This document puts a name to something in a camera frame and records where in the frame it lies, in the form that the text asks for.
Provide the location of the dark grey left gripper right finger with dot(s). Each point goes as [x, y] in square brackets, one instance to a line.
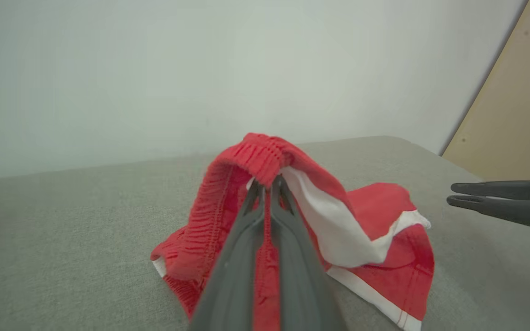
[297, 280]

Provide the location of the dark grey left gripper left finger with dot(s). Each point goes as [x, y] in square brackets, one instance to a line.
[233, 276]

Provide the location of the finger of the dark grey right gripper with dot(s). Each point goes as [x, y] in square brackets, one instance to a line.
[522, 210]
[504, 189]

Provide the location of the red white shirt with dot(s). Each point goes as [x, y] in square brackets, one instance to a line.
[384, 216]

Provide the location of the beige wooden board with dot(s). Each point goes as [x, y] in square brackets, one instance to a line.
[513, 105]

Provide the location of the grey fabric sofa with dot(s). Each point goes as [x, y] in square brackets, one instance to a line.
[62, 257]

